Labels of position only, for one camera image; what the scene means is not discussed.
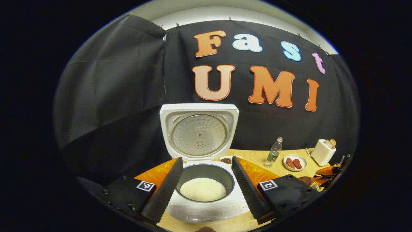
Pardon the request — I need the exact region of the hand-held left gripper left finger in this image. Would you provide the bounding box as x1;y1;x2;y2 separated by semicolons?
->
97;157;184;225

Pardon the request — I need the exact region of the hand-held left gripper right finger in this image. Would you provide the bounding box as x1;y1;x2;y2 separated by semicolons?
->
231;156;322;225

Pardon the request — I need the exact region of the brown wooden spoon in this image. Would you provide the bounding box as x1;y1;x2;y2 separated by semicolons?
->
298;176;322;187

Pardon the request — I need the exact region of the white rice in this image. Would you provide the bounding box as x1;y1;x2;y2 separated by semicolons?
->
180;178;227;202

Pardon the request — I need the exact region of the white rice cooker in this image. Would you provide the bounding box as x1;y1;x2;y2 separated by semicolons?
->
159;103;251;223

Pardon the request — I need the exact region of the white toaster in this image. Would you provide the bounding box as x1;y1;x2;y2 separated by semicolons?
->
311;139;337;167

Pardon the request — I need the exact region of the white plate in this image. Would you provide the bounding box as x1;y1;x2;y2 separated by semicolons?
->
283;154;307;172

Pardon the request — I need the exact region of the white divided grain tray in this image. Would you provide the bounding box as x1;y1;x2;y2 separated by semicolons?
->
220;156;244;165

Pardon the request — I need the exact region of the clear plastic water bottle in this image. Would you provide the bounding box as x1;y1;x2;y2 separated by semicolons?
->
267;137;283;163

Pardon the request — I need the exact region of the black backdrop cloth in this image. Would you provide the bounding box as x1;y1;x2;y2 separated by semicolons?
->
53;14;360;190

